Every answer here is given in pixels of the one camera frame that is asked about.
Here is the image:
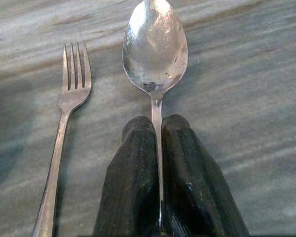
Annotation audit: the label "silver metal fork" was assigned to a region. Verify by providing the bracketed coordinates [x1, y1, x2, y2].
[32, 41, 93, 237]

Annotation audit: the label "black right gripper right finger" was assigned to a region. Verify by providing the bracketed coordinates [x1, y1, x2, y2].
[161, 114, 251, 237]

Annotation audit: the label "silver metal spoon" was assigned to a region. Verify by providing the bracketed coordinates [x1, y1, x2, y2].
[122, 0, 189, 233]

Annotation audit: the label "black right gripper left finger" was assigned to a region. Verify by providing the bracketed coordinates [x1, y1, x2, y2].
[91, 116, 161, 237]

